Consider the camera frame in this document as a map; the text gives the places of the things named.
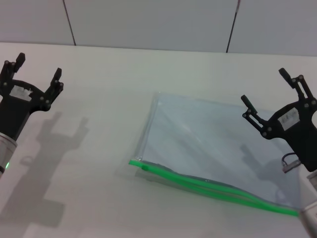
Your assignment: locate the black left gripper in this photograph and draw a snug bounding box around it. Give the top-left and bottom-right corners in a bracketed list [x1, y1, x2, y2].
[0, 53, 64, 142]

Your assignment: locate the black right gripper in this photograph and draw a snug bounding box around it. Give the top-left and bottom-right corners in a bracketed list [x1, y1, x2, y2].
[240, 68, 317, 172]

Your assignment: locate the clear document bag green zipper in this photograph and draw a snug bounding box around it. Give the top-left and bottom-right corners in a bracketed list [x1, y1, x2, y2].
[128, 92, 304, 217]

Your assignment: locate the silver plug right gripper cable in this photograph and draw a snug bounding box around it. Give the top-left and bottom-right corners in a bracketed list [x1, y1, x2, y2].
[281, 153, 302, 173]

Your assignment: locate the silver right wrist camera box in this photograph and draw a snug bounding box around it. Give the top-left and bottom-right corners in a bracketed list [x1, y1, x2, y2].
[299, 202, 317, 238]

